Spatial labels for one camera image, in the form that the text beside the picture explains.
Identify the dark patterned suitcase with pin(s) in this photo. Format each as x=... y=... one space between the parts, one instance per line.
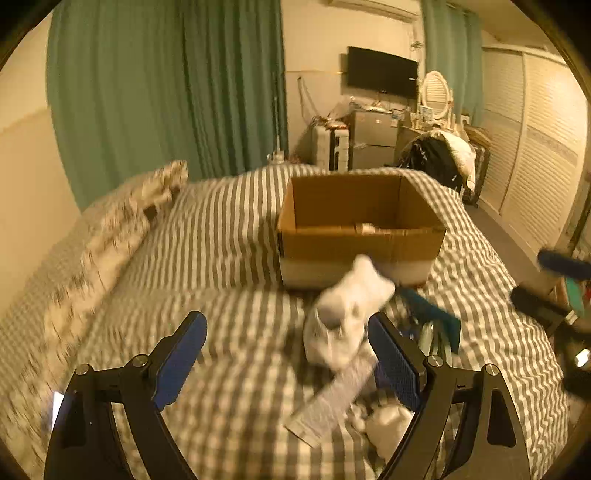
x=483 y=154

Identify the small green curtain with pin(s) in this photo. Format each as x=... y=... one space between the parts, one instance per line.
x=453 y=46

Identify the brown cardboard box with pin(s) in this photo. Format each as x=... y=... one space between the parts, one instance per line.
x=328 y=220

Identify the silver mini fridge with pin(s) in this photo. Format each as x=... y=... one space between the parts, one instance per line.
x=372 y=139

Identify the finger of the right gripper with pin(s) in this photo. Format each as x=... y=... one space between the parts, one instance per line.
x=563 y=265
x=545 y=312

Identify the patterned pillow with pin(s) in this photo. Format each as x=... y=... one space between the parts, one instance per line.
x=115 y=226

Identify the white air conditioner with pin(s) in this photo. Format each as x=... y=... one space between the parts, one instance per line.
x=405 y=10

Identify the white sock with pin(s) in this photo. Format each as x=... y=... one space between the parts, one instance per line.
x=336 y=324
x=385 y=427

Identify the chair with draped clothes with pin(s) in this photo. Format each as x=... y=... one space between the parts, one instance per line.
x=444 y=156

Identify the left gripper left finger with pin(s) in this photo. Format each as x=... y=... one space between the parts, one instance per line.
x=85 y=442

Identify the white suitcase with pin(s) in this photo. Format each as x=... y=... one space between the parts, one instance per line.
x=330 y=146

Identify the white louvered wardrobe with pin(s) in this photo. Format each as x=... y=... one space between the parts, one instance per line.
x=536 y=114

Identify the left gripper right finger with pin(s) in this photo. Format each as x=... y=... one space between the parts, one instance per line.
x=489 y=443

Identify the checkered bed duvet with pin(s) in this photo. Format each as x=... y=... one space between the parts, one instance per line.
x=214 y=250

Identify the white oval vanity mirror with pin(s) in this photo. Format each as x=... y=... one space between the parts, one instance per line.
x=436 y=94

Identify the black wall television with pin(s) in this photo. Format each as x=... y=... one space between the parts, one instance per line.
x=382 y=72

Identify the dressing table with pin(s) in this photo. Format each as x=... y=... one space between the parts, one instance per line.
x=413 y=127

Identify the large green curtain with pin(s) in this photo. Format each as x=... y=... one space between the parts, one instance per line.
x=133 y=85

